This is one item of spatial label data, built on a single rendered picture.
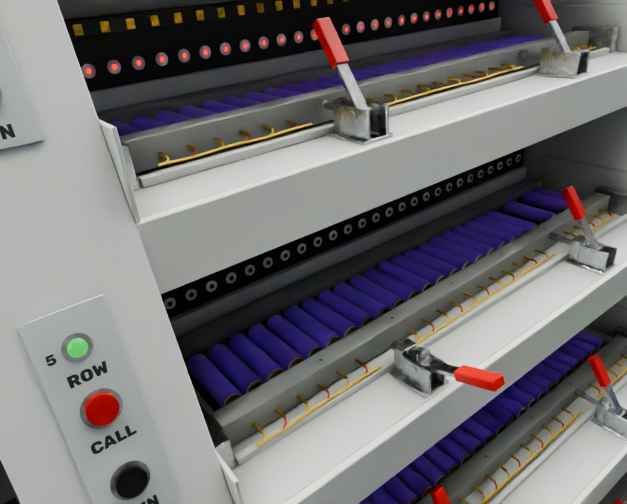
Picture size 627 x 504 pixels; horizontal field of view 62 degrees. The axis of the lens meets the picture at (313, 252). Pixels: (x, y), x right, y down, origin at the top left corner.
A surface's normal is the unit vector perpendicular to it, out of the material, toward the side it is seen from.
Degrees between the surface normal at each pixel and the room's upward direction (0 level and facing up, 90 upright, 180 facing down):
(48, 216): 90
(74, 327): 90
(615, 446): 18
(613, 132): 90
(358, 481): 107
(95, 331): 90
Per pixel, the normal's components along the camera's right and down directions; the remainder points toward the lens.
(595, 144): -0.79, 0.34
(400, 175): 0.60, 0.33
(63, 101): 0.55, 0.05
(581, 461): -0.08, -0.88
